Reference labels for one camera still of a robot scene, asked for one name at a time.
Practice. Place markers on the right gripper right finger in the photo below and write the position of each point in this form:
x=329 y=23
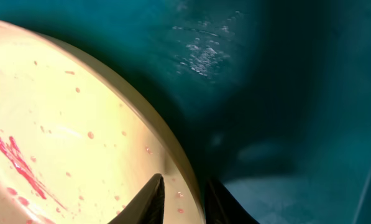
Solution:
x=221 y=207

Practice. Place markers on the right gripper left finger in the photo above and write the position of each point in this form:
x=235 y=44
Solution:
x=147 y=207

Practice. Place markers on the yellow green plate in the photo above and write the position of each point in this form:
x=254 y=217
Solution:
x=78 y=142

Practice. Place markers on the teal plastic serving tray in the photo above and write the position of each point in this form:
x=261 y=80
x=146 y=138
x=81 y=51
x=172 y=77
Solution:
x=272 y=97

